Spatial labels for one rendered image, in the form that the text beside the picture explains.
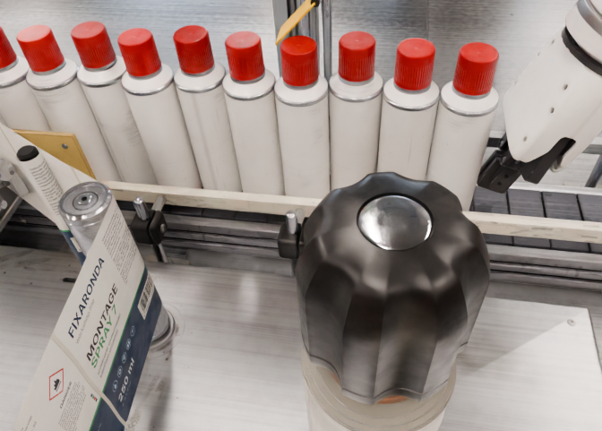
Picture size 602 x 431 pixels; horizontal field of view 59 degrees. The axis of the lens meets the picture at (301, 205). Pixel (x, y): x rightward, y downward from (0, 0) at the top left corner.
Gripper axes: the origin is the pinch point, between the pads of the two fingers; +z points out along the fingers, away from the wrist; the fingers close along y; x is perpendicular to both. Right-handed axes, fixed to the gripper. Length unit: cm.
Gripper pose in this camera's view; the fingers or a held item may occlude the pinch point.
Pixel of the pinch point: (499, 172)
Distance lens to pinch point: 58.7
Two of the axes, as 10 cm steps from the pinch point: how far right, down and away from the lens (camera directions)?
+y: -1.6, 7.4, -6.6
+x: 9.4, 3.1, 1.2
